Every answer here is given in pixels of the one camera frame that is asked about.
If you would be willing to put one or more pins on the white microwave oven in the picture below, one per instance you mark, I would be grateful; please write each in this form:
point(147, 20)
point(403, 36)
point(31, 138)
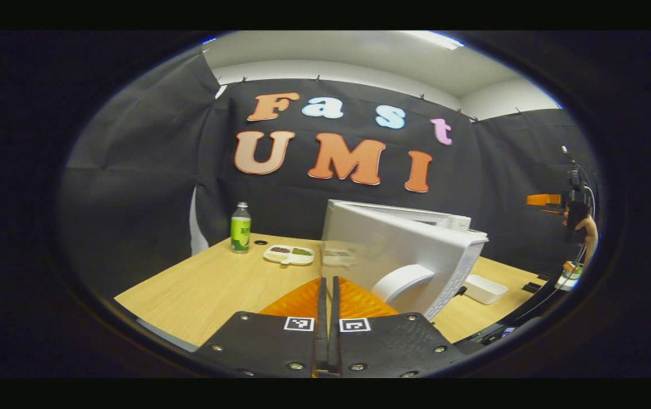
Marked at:
point(393, 238)

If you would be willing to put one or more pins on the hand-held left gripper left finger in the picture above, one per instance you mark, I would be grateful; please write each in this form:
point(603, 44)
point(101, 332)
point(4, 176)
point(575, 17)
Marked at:
point(263, 346)

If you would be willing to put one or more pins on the black backdrop cloth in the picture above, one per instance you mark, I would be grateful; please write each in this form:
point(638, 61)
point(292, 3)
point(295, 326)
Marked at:
point(149, 170)

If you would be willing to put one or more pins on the ceiling light panel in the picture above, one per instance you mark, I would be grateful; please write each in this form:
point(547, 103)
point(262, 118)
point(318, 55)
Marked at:
point(436, 40)

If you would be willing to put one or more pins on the white divided food plate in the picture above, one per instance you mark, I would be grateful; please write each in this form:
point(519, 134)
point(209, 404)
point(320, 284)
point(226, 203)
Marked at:
point(288, 255)

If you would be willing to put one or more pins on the green label drink bottle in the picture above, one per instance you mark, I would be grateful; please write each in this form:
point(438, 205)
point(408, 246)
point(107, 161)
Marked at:
point(240, 230)

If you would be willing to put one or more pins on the white ridged tray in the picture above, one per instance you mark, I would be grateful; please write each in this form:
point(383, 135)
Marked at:
point(483, 288)

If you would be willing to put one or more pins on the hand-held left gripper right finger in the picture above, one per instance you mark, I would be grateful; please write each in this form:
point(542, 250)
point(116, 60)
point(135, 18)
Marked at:
point(393, 346)

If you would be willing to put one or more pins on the thin grey stand pole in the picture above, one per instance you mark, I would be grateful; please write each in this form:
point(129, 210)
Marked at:
point(568, 154)

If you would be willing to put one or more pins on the small black object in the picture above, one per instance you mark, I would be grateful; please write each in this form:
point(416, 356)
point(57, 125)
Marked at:
point(531, 287)

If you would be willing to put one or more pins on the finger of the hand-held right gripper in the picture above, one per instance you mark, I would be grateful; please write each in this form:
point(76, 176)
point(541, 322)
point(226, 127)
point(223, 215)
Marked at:
point(542, 199)

